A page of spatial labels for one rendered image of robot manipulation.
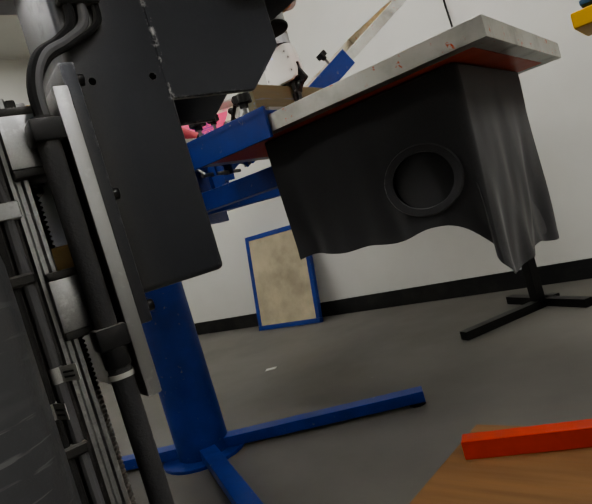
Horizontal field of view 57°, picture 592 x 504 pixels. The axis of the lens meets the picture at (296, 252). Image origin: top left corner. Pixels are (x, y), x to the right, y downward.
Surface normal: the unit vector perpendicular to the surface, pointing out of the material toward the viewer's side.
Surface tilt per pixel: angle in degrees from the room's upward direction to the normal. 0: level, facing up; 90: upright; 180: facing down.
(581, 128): 90
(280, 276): 79
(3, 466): 90
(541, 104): 90
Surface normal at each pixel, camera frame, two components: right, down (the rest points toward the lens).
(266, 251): -0.63, 0.03
